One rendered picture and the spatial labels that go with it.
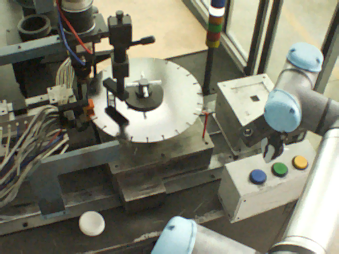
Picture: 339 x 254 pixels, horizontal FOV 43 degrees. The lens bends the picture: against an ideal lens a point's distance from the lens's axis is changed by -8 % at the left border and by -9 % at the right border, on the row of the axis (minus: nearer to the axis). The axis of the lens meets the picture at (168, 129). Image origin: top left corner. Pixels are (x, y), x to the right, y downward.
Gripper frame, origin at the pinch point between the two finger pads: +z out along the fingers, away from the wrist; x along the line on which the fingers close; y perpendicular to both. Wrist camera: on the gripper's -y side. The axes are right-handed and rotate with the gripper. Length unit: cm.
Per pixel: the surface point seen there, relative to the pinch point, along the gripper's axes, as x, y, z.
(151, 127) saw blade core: 20.3, -22.8, 3.0
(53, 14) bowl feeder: 98, -40, 15
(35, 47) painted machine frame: 52, -49, -7
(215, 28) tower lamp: 44.4, 4.7, -6.8
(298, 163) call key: -0.2, 13.1, 7.2
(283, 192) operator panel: -3.6, 8.2, 14.5
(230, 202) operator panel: -0.3, -6.8, 16.7
